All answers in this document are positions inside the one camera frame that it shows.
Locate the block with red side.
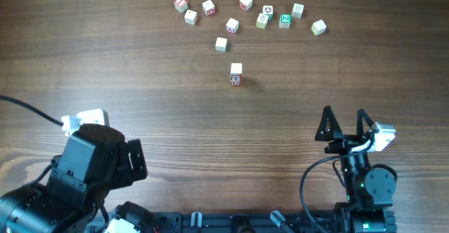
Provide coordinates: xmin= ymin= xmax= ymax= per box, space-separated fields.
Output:
xmin=202 ymin=0 xmax=216 ymax=16

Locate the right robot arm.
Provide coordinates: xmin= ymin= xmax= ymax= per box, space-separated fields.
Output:
xmin=315 ymin=106 xmax=398 ymax=233

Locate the red i block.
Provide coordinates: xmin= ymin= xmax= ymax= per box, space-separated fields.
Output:
xmin=174 ymin=0 xmax=188 ymax=13
xmin=230 ymin=74 xmax=241 ymax=81

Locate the right black camera cable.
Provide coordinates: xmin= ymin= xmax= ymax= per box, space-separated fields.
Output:
xmin=299 ymin=148 xmax=373 ymax=233

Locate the left black camera cable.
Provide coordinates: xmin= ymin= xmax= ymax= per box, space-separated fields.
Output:
xmin=0 ymin=95 xmax=65 ymax=128

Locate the pretzel block red side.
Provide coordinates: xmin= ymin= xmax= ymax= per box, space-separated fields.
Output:
xmin=230 ymin=63 xmax=243 ymax=74

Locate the red-sided block top centre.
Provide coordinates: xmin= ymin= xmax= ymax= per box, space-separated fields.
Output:
xmin=239 ymin=0 xmax=253 ymax=11

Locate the yellow-sided block far right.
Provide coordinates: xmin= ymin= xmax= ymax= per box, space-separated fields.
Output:
xmin=311 ymin=20 xmax=327 ymax=36

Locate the red U letter block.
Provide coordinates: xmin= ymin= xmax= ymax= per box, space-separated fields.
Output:
xmin=230 ymin=81 xmax=241 ymax=86

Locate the green N letter block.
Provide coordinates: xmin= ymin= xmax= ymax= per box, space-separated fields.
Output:
xmin=279 ymin=14 xmax=292 ymax=28

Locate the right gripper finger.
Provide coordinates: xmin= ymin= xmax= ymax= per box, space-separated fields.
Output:
xmin=315 ymin=105 xmax=342 ymax=142
xmin=356 ymin=109 xmax=374 ymax=137

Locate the plain block left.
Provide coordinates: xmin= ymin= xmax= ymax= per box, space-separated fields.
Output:
xmin=185 ymin=10 xmax=198 ymax=25

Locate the red A letter block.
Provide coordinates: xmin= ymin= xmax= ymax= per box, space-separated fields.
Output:
xmin=226 ymin=18 xmax=239 ymax=34

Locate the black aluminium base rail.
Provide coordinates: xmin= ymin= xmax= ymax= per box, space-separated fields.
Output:
xmin=83 ymin=210 xmax=397 ymax=233

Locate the yellow-sided ladybug block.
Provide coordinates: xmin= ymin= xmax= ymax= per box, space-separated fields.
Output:
xmin=256 ymin=13 xmax=269 ymax=29

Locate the plain wooden block centre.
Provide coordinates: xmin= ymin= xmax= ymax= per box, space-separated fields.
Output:
xmin=215 ymin=37 xmax=227 ymax=52

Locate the black camera cable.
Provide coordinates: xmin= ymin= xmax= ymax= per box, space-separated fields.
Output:
xmin=299 ymin=148 xmax=373 ymax=233
xmin=0 ymin=95 xmax=65 ymax=128

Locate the panda picture block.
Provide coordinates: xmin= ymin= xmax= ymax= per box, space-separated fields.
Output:
xmin=262 ymin=5 xmax=274 ymax=20

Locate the plain block top right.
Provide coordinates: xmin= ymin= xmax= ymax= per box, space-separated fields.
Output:
xmin=291 ymin=4 xmax=304 ymax=19

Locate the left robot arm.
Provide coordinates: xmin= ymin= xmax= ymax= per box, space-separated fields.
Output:
xmin=1 ymin=124 xmax=147 ymax=232

